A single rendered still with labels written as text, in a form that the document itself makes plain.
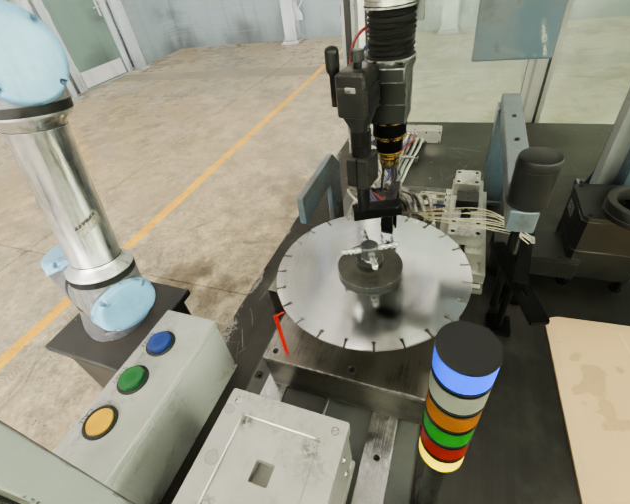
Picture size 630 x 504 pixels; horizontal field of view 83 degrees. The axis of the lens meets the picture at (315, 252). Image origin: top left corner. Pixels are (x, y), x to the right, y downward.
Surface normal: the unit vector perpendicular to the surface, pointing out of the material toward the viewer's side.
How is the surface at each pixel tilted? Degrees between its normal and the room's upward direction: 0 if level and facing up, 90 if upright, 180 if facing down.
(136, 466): 90
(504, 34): 90
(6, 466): 90
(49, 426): 0
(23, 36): 82
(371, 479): 0
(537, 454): 0
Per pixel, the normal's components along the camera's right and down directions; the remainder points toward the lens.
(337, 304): -0.13, -0.75
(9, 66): 0.77, 0.22
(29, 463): 0.93, 0.14
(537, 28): -0.34, 0.65
